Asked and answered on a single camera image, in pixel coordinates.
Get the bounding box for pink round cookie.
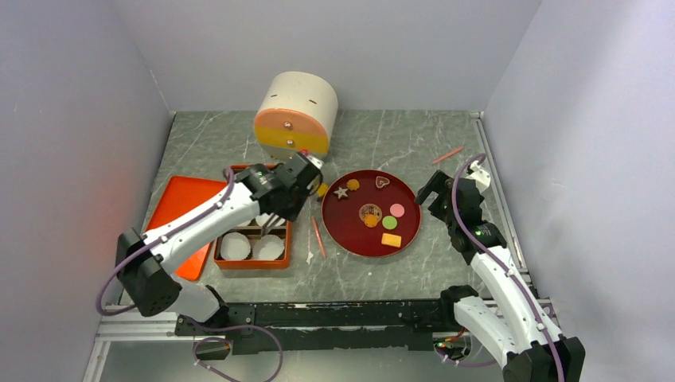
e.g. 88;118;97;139
389;203;406;218

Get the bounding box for green round cookie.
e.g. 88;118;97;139
381;216;398;230

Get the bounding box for dark red round plate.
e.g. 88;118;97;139
321;170;421;258

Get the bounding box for orange chip cookie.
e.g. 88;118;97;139
363;214;380;228

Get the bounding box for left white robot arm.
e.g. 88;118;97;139
112;152;323;334

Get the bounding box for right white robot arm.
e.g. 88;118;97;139
415;170;586;381

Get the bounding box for white paper cup middle-right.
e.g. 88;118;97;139
255;213;286;227

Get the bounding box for yellow sponge cube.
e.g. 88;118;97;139
315;183;329;200

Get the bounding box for orange pen near box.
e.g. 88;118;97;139
310;216;327;259

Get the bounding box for orange cookie box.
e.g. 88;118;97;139
213;164;295;271

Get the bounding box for white paper cup bottom-right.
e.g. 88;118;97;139
252;235;285;261

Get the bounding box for orange pen far right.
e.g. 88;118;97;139
432;146;464;165

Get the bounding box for yellow rectangular biscuit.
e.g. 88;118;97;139
380;233;403;248

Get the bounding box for white paper cup bottom-left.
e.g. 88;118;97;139
219;232;251;261

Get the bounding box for brown heart cookie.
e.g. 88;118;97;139
375;175;391;189

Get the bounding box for orange swirl cookie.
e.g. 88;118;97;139
346;178;361;191

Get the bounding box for round mini drawer cabinet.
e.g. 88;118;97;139
253;71;338;160

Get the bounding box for orange box lid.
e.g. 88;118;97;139
146;176;226;282

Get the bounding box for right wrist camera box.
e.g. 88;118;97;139
466;161;492;194

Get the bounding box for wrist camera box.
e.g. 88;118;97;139
299;150;324;170
466;161;492;194

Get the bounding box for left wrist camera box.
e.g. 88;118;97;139
299;150;324;170

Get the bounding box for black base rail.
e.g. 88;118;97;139
174;298;460;355

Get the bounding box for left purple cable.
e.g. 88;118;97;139
95;167;286;382

